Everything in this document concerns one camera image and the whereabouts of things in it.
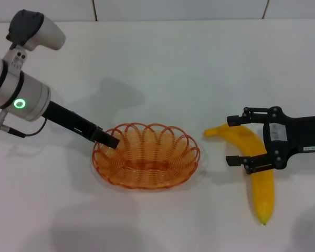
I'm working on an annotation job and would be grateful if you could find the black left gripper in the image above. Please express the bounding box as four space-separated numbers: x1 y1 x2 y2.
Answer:
43 101 120 150

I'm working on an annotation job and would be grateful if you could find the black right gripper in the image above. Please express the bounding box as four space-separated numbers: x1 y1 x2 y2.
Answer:
226 106 315 175

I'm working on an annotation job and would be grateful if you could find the orange woven plastic basket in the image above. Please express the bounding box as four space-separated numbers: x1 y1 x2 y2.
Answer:
91 122 202 191

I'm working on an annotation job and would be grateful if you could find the yellow banana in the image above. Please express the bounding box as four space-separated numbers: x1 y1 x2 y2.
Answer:
204 123 276 226

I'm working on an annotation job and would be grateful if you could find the black cable with silver connector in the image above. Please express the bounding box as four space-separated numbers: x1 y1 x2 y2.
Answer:
0 110 48 138

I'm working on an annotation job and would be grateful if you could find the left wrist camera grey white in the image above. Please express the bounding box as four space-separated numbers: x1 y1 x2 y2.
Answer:
6 9 66 77

